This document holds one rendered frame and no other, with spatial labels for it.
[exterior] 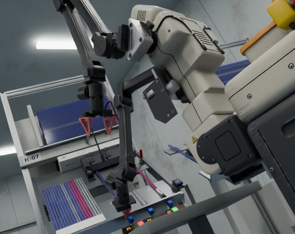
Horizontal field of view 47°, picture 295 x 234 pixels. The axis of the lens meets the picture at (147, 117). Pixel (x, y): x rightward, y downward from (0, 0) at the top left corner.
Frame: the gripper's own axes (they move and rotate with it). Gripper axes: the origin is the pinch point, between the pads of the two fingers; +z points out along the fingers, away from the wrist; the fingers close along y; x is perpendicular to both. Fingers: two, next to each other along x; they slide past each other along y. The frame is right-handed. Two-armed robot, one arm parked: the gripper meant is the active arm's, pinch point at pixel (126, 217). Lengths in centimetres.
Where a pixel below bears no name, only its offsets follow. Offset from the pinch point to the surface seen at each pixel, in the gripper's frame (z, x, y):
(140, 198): 1.4, -12.8, -13.0
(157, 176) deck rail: 2.4, -29.3, -31.2
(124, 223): 4.3, -1.2, 1.1
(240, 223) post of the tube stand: 23, 9, -62
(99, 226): 0.7, -1.0, 13.3
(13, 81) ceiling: 31, -503, 25
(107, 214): 1.9, -9.5, 6.8
